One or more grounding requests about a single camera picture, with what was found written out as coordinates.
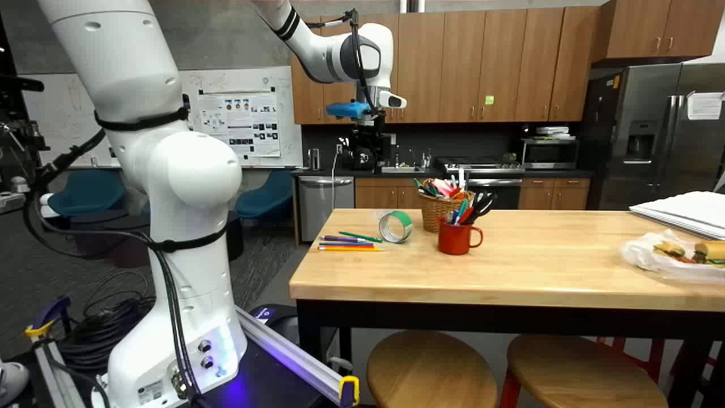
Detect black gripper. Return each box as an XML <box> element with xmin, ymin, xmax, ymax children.
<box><xmin>349</xmin><ymin>111</ymin><xmax>398</xmax><ymax>172</ymax></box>

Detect round wooden stool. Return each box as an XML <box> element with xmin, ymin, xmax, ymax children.
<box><xmin>364</xmin><ymin>331</ymin><xmax>501</xmax><ymax>408</ymax></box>
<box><xmin>499</xmin><ymin>334</ymin><xmax>670</xmax><ymax>408</ymax></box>

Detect kitchen faucet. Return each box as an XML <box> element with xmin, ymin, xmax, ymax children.
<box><xmin>331</xmin><ymin>134</ymin><xmax>354</xmax><ymax>172</ymax></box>

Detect steel microwave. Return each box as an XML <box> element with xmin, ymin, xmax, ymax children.
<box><xmin>518</xmin><ymin>137</ymin><xmax>582</xmax><ymax>170</ymax></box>

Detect plates on microwave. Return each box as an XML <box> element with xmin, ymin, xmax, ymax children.
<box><xmin>533</xmin><ymin>124</ymin><xmax>577</xmax><ymax>144</ymax></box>

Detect black tripod camera stand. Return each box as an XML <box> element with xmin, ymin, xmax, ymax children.
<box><xmin>0</xmin><ymin>73</ymin><xmax>50</xmax><ymax>195</ymax></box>

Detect wooden table with black frame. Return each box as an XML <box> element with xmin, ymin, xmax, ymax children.
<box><xmin>288</xmin><ymin>206</ymin><xmax>725</xmax><ymax>408</ymax></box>

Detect red mug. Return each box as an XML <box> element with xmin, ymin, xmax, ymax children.
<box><xmin>437</xmin><ymin>217</ymin><xmax>485</xmax><ymax>258</ymax></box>

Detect wooden upper cabinets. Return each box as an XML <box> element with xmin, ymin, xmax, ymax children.
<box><xmin>291</xmin><ymin>8</ymin><xmax>608</xmax><ymax>127</ymax></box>

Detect aluminium rail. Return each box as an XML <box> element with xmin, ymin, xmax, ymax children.
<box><xmin>235</xmin><ymin>304</ymin><xmax>363</xmax><ymax>408</ymax></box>

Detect purple pencil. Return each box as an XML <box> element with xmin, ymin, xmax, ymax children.
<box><xmin>322</xmin><ymin>233</ymin><xmax>380</xmax><ymax>248</ymax></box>

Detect wooden lower cabinet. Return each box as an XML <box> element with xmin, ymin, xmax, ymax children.
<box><xmin>354</xmin><ymin>177</ymin><xmax>427</xmax><ymax>212</ymax></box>
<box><xmin>518</xmin><ymin>177</ymin><xmax>594</xmax><ymax>214</ymax></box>

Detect white paper stack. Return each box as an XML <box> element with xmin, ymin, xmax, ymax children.
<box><xmin>627</xmin><ymin>188</ymin><xmax>725</xmax><ymax>243</ymax></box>

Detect green silver tape roll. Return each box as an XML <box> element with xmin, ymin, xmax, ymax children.
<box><xmin>376</xmin><ymin>208</ymin><xmax>417</xmax><ymax>248</ymax></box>

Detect green marker in basket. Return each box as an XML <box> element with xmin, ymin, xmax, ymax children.
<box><xmin>413</xmin><ymin>179</ymin><xmax>441</xmax><ymax>203</ymax></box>

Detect wooden corner upper cabinet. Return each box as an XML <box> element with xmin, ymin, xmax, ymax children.
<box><xmin>592</xmin><ymin>0</ymin><xmax>725</xmax><ymax>63</ymax></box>

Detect black scissors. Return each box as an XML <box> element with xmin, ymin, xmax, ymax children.
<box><xmin>464</xmin><ymin>191</ymin><xmax>499</xmax><ymax>228</ymax></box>

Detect black cable coil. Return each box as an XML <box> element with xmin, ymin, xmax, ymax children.
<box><xmin>57</xmin><ymin>291</ymin><xmax>159</xmax><ymax>377</ymax></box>

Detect stainless steel refrigerator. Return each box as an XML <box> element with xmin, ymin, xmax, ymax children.
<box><xmin>581</xmin><ymin>62</ymin><xmax>725</xmax><ymax>214</ymax></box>

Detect orange pencil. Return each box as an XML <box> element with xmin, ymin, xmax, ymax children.
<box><xmin>318</xmin><ymin>243</ymin><xmax>380</xmax><ymax>255</ymax></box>

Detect blue yellow clamp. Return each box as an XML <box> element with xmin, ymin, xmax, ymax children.
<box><xmin>20</xmin><ymin>296</ymin><xmax>74</xmax><ymax>347</ymax></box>

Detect small wicker basket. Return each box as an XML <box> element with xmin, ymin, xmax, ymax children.
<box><xmin>417</xmin><ymin>194</ymin><xmax>473</xmax><ymax>233</ymax></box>

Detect white paper on refrigerator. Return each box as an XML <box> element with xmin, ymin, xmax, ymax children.
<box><xmin>685</xmin><ymin>92</ymin><xmax>725</xmax><ymax>122</ymax></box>

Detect black oven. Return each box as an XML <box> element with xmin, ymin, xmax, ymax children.
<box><xmin>441</xmin><ymin>162</ymin><xmax>524</xmax><ymax>212</ymax></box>

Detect printed poster sheet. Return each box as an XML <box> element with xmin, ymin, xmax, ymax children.
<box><xmin>197</xmin><ymin>88</ymin><xmax>283</xmax><ymax>162</ymax></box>

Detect whiteboard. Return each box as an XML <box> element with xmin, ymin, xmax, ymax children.
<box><xmin>20</xmin><ymin>66</ymin><xmax>303</xmax><ymax>172</ymax></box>

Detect blue lounge chair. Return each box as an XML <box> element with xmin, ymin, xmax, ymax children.
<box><xmin>48</xmin><ymin>169</ymin><xmax>131</xmax><ymax>222</ymax></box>
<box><xmin>233</xmin><ymin>170</ymin><xmax>296</xmax><ymax>228</ymax></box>

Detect plastic bag with food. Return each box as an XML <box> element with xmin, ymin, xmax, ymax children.
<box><xmin>618</xmin><ymin>229</ymin><xmax>725</xmax><ymax>287</ymax></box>

